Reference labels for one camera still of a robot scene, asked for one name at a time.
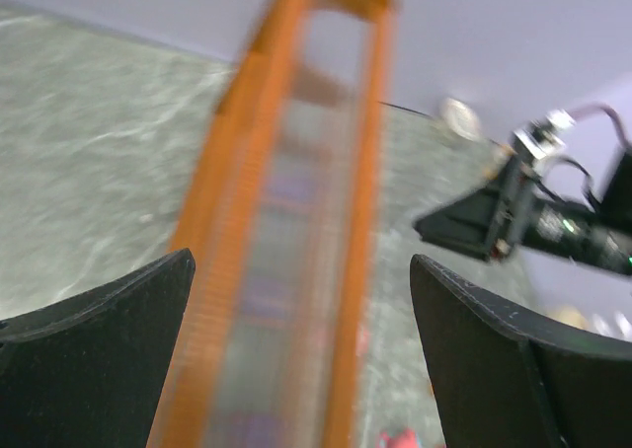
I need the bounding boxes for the pink egg toy blue spots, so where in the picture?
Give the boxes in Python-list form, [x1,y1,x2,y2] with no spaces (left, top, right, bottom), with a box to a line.
[376,428,422,448]

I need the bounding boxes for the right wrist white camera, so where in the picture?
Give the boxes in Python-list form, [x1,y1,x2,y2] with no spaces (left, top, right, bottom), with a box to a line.
[512,110,576,166]

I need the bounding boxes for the orange wooden tiered shelf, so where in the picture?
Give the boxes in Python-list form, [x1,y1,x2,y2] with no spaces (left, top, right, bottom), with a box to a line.
[148,0,397,447]

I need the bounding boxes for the white yogurt cup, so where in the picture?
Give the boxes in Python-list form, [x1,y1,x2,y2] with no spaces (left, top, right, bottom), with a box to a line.
[438,98,483,142]

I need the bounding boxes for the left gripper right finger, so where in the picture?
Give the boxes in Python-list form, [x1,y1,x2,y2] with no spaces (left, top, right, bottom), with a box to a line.
[410,255,631,447]

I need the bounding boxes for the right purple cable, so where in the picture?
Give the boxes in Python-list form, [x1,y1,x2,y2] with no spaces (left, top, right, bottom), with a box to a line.
[567,101,632,143]

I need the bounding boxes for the beige soap pump bottle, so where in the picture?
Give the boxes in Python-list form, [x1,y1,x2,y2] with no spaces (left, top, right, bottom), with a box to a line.
[547,306,591,331]

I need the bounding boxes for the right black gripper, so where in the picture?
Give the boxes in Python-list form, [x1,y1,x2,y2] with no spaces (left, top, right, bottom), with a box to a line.
[413,148,631,275]

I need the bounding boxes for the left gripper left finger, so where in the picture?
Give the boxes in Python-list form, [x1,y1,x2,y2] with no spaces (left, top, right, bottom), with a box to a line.
[1,249,196,447]

